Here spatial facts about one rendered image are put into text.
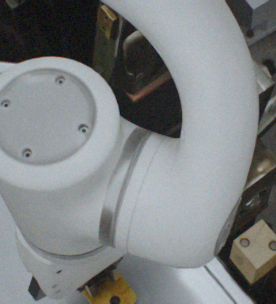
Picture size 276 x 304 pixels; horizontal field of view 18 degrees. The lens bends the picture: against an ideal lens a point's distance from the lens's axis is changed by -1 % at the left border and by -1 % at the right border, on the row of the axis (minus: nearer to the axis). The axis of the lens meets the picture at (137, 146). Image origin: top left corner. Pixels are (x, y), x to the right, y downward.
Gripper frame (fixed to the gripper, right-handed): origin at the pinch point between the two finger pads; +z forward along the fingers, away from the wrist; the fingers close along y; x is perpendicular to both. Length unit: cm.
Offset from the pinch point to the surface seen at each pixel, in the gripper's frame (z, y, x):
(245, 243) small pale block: -2.6, -11.6, 7.0
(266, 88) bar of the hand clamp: -17.9, -16.6, 1.7
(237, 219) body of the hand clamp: 6.6, -15.0, 2.8
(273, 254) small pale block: -2.9, -12.9, 9.3
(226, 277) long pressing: 3.2, -9.6, 7.3
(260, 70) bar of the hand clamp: -17.8, -17.2, 0.2
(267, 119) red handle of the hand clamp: -6.9, -19.3, 0.3
